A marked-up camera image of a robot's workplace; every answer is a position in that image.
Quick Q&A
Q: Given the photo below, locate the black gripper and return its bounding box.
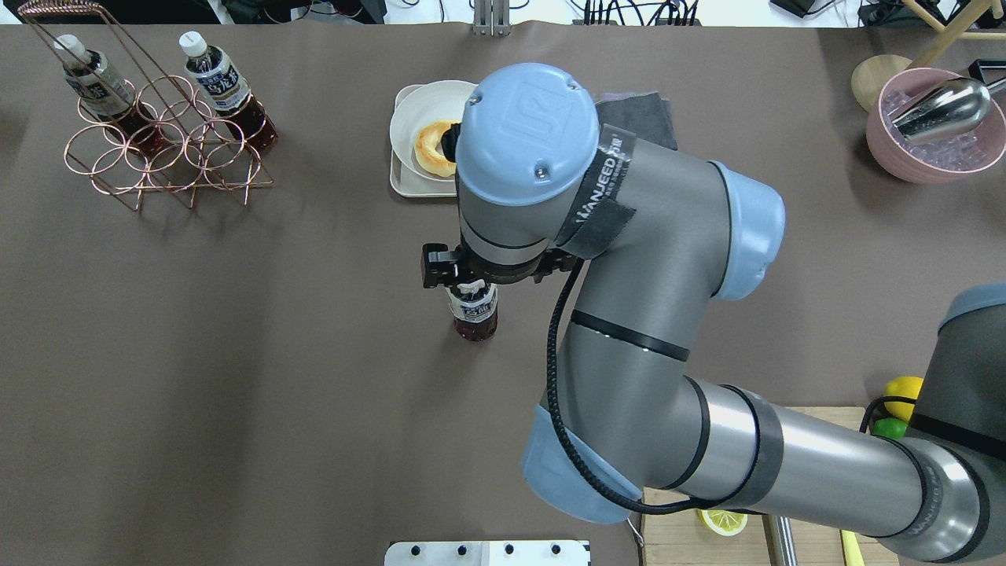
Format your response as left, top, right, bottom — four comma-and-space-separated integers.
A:
421, 243, 578, 288

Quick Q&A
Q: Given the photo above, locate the tea bottle taken from rack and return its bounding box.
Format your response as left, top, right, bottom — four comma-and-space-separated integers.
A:
446, 279, 499, 343

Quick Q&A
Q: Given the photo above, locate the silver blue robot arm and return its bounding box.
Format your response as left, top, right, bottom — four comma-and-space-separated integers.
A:
423, 62, 1005, 564

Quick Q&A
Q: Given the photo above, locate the cream serving tray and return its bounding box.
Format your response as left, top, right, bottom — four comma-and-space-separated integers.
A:
389, 85, 456, 198

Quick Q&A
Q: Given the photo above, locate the tea bottle front left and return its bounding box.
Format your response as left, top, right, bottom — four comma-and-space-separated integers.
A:
178, 30, 277, 153

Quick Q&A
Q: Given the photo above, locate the tea bottle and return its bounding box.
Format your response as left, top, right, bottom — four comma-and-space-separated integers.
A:
53, 35, 166, 156
178, 30, 277, 153

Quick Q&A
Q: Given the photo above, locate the tea bottle front right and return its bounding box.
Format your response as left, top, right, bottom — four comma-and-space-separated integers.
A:
53, 35, 166, 156

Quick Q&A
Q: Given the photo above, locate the glazed donut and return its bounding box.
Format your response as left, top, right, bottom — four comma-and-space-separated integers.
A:
413, 119, 460, 178

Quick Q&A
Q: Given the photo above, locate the white round plate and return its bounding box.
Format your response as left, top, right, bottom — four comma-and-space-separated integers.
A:
389, 80, 475, 182

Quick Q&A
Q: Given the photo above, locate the grey folded cloth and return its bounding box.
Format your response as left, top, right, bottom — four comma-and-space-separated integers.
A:
594, 92, 679, 150

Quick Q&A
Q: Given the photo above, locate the wooden cutting board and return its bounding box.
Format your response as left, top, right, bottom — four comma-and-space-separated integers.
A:
641, 407, 901, 565

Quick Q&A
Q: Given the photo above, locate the half lemon slice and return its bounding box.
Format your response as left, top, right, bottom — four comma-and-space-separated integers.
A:
696, 509, 750, 537

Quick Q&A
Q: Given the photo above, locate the steel muddler black tip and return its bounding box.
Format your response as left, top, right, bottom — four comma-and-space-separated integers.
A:
762, 515, 798, 565

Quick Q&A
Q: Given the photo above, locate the wooden mug tree stand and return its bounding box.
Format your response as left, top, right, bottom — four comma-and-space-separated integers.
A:
850, 1, 1005, 112

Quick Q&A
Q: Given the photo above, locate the green lime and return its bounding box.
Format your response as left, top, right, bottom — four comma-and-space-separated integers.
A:
868, 417, 908, 439

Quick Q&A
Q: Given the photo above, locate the upper yellow lemon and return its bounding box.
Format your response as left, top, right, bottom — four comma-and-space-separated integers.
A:
883, 376, 924, 423

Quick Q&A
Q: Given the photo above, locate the yellow plastic knife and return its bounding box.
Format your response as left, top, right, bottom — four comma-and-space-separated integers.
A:
839, 530, 865, 566

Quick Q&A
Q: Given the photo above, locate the pink bowl with ice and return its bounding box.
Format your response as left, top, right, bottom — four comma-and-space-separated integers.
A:
866, 68, 1005, 184

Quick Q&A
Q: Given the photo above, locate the steel ice scoop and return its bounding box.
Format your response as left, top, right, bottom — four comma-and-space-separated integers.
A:
890, 76, 992, 145

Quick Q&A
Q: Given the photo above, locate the aluminium frame post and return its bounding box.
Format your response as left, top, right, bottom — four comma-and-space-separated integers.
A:
471, 0, 513, 37

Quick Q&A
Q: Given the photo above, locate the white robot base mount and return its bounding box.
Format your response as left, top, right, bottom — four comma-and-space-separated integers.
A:
384, 538, 593, 565

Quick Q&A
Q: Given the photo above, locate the copper wire bottle rack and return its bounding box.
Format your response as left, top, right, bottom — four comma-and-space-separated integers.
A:
16, 1, 274, 212

